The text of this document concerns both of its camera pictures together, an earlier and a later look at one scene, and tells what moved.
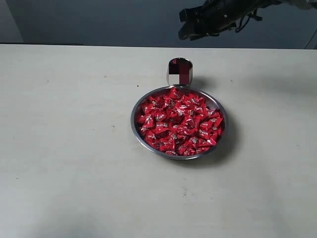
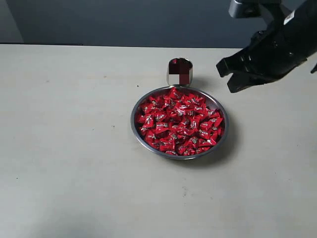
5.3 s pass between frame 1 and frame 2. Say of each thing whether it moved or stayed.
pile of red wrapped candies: stayed
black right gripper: moved
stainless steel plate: stayed
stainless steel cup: stayed
